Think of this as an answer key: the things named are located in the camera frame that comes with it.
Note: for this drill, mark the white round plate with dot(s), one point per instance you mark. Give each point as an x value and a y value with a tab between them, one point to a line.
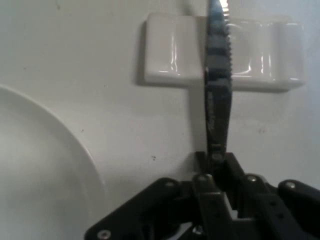
37	162

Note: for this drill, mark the steel serrated table knife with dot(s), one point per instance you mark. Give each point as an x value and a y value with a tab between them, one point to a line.
217	112

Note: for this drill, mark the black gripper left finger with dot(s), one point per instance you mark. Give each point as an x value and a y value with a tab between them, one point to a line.
155	205

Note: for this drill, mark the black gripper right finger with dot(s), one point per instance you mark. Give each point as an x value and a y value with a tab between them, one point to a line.
275	212

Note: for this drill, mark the white ceramic cutlery rest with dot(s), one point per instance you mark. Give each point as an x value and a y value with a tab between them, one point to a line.
170	50

